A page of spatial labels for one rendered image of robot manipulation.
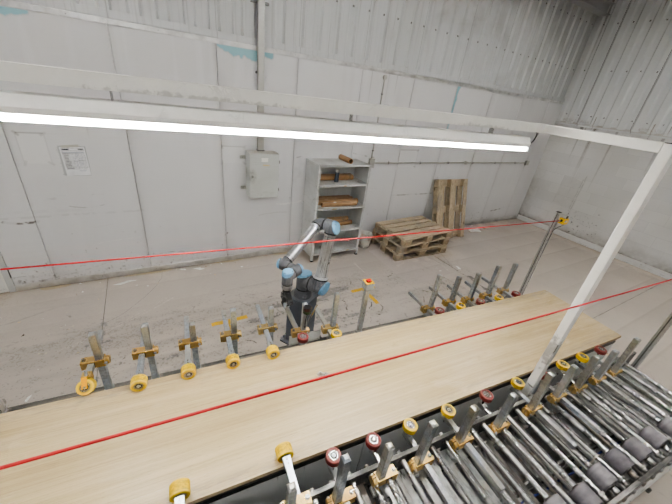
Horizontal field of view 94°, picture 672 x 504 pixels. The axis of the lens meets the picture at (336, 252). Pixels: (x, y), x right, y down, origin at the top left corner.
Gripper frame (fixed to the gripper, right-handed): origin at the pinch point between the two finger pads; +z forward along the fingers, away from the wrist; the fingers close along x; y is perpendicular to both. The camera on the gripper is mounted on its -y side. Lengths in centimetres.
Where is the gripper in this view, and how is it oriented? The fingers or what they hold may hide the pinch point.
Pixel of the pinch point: (286, 309)
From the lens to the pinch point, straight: 268.6
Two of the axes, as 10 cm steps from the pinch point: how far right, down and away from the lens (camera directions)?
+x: -9.1, 1.0, -4.1
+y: -4.0, -4.7, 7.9
